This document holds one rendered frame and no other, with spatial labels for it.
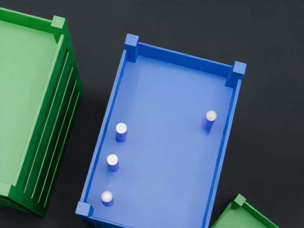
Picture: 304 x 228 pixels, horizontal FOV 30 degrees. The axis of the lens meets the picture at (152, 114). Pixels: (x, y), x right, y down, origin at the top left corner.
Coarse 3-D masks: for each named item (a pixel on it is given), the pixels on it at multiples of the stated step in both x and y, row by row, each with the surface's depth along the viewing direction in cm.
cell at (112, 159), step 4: (108, 156) 88; (112, 156) 88; (116, 156) 88; (108, 160) 88; (112, 160) 88; (116, 160) 88; (108, 164) 88; (112, 164) 88; (116, 164) 88; (108, 168) 94; (112, 168) 90; (116, 168) 92
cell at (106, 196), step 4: (104, 192) 87; (108, 192) 87; (104, 196) 86; (108, 196) 86; (112, 196) 87; (104, 200) 86; (108, 200) 86; (112, 200) 88; (104, 204) 91; (108, 204) 90
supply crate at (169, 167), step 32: (128, 64) 99; (160, 64) 99; (192, 64) 97; (224, 64) 94; (128, 96) 97; (160, 96) 98; (192, 96) 98; (224, 96) 98; (128, 128) 96; (160, 128) 96; (192, 128) 96; (224, 128) 96; (96, 160) 92; (128, 160) 94; (160, 160) 95; (192, 160) 95; (96, 192) 93; (128, 192) 93; (160, 192) 93; (192, 192) 94; (128, 224) 92; (160, 224) 92; (192, 224) 92
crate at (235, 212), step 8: (232, 200) 120; (240, 200) 118; (224, 208) 124; (232, 208) 125; (240, 208) 125; (248, 208) 122; (224, 216) 125; (232, 216) 125; (240, 216) 125; (248, 216) 125; (256, 216) 123; (264, 216) 120; (216, 224) 119; (224, 224) 124; (232, 224) 124; (240, 224) 124; (248, 224) 124; (256, 224) 124; (264, 224) 124; (272, 224) 120
